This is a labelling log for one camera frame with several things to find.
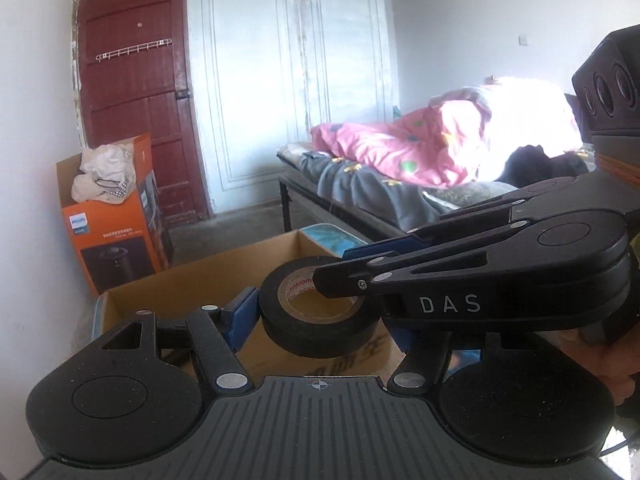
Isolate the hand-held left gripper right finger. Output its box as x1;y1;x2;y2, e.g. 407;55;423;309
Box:
386;322;503;396

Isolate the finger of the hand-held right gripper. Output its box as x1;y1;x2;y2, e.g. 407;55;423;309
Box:
341;176;596;262
312;217;538;301

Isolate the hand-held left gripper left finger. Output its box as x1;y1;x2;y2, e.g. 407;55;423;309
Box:
97;287;258;396

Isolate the brown cardboard box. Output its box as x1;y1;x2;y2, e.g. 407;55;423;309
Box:
95;229;406;381

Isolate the black tape roll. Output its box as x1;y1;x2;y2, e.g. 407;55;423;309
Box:
258;256;386;358

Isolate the person's right hand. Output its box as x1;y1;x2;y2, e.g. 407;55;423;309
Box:
557;305;640;406

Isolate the black cloth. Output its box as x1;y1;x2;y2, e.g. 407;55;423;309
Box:
500;145;591;191

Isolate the pink quilt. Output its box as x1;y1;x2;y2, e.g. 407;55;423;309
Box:
310;77;583;188

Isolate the orange appliance box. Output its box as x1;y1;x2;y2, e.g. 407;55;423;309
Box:
56;132;173;297

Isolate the white panelled wardrobe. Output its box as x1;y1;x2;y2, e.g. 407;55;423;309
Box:
187;0;401;211

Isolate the crumpled white cloth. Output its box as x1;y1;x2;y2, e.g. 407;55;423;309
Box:
71;142;138;206

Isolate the red wooden door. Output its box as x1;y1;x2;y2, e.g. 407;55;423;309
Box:
75;0;211;231

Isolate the dark metal bed frame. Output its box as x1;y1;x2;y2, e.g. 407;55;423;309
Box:
279;175;401;241

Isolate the white wire hook rack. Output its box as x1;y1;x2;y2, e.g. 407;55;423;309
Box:
95;37;173;63

